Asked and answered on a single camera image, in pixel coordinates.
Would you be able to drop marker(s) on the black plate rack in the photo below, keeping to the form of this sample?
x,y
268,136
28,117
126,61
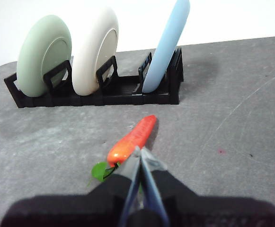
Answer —
x,y
118,99

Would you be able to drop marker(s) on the orange carrot with green leaves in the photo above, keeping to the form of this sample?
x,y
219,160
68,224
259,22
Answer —
x,y
132,139

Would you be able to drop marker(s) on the cream white plate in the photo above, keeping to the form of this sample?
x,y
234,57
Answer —
x,y
87,52

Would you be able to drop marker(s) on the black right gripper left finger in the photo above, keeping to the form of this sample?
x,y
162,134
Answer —
x,y
80,210

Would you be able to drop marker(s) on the light blue plate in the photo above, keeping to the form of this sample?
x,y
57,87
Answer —
x,y
168,47

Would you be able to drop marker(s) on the pale green plate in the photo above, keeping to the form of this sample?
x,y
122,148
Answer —
x,y
33,59

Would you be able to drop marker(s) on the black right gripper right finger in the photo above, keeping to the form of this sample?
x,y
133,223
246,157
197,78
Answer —
x,y
198,210

